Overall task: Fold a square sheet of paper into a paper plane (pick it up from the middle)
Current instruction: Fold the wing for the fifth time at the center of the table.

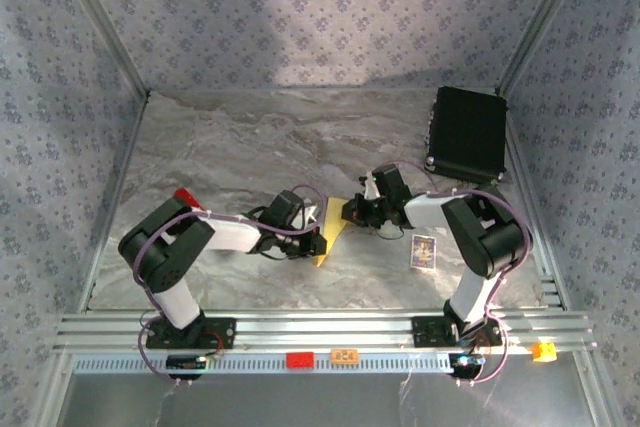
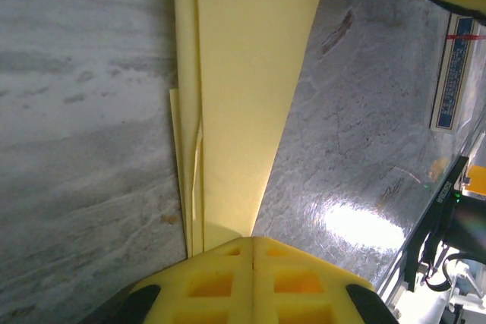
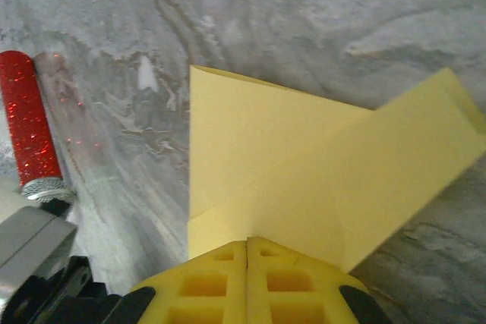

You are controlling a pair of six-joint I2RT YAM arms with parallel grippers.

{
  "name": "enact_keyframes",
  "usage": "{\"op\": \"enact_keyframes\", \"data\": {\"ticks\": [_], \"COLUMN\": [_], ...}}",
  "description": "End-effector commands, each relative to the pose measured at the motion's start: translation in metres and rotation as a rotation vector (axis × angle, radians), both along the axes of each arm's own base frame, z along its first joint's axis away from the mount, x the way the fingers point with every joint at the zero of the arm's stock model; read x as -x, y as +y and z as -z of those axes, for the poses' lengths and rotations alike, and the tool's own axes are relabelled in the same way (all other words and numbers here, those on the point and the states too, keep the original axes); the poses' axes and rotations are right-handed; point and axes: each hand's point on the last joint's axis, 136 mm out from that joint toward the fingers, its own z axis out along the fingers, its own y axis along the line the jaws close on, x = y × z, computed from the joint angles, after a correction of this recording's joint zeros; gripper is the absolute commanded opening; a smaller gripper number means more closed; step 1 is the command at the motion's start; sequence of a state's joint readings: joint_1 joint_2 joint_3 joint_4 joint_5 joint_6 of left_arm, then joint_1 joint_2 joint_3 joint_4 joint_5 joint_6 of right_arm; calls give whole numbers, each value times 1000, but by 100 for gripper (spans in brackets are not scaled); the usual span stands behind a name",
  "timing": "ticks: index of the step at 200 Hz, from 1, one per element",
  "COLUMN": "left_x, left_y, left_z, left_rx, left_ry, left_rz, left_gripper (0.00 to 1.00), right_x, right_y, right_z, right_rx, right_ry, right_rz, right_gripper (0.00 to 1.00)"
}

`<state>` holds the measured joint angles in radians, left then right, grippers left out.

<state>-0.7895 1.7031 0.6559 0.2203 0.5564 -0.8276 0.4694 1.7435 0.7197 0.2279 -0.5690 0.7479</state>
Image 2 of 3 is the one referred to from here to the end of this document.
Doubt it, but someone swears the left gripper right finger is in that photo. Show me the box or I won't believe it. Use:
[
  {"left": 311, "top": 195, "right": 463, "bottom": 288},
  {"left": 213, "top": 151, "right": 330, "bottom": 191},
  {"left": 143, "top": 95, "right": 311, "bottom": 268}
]
[{"left": 253, "top": 236, "right": 392, "bottom": 324}]

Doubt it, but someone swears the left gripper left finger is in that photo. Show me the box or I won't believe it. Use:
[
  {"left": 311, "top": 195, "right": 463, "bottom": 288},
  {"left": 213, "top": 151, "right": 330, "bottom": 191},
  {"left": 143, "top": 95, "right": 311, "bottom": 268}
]
[{"left": 128, "top": 236, "right": 254, "bottom": 324}]

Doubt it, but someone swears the yellow paper sheet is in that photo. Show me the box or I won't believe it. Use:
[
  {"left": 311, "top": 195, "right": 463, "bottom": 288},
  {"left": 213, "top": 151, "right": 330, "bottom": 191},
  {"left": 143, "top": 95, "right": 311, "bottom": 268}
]
[{"left": 169, "top": 0, "right": 333, "bottom": 256}]

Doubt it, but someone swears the playing card box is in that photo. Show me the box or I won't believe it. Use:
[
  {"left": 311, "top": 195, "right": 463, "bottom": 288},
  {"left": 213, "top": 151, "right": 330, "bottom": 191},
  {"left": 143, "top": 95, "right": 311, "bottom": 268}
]
[{"left": 429, "top": 12, "right": 486, "bottom": 134}]

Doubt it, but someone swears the aluminium mounting rail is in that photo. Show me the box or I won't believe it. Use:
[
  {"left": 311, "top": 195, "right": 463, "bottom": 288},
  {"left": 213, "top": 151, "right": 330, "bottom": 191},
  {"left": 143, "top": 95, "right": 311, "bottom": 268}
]
[{"left": 374, "top": 187, "right": 486, "bottom": 324}]

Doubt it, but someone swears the orange plastic block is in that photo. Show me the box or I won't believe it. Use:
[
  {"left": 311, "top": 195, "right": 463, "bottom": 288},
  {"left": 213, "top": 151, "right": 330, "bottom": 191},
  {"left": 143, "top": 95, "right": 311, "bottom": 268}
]
[{"left": 463, "top": 164, "right": 486, "bottom": 197}]

